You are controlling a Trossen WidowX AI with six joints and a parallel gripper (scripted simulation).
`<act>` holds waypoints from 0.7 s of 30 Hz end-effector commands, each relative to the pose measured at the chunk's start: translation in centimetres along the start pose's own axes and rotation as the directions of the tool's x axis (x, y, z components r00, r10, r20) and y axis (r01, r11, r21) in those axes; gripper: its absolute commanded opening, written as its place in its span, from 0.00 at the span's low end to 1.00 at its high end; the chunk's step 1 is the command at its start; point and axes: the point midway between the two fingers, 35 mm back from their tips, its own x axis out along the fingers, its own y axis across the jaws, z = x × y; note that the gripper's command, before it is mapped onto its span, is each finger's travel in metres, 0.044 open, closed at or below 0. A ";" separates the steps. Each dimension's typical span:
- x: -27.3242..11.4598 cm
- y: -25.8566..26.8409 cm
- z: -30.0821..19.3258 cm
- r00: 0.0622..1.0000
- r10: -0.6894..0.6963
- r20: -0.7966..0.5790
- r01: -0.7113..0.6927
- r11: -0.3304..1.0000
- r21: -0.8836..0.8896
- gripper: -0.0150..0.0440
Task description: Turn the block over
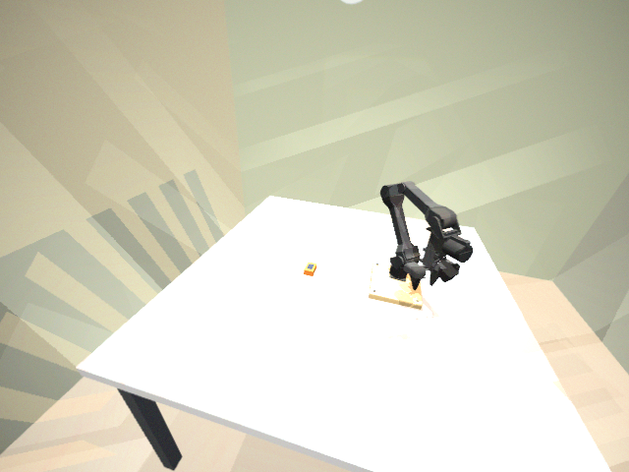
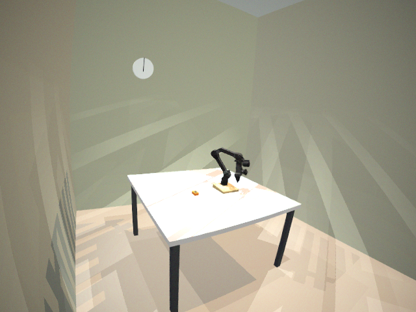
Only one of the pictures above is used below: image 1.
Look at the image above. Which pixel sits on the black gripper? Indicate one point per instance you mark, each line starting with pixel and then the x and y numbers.
pixel 418 272

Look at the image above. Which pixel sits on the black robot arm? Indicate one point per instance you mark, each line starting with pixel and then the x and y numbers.
pixel 438 218

